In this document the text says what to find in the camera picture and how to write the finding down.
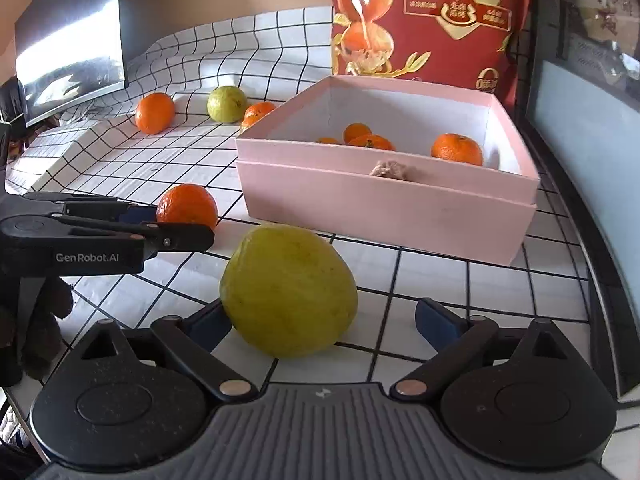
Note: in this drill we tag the red snack bag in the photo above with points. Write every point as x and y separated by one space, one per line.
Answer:
463 43

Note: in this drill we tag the black monitor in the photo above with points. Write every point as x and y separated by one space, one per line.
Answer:
67 52

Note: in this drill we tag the small mandarin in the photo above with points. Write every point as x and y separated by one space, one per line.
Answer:
259 109
247 122

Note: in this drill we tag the pink gift box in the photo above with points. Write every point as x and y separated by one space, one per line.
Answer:
404 197

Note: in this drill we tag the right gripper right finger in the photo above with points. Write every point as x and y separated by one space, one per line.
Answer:
466 344

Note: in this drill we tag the large orange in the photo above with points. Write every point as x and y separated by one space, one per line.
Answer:
154 113

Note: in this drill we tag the white grid tablecloth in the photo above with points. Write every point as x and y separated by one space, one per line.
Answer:
328 415

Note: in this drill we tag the green guava fruit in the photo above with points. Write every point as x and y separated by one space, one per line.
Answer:
288 292

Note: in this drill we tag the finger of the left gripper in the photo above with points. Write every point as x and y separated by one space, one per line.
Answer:
97 207
137 240

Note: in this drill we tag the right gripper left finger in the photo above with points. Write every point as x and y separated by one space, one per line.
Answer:
170 362

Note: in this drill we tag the mandarin inside box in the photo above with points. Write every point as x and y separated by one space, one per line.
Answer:
457 148
328 140
372 141
354 131

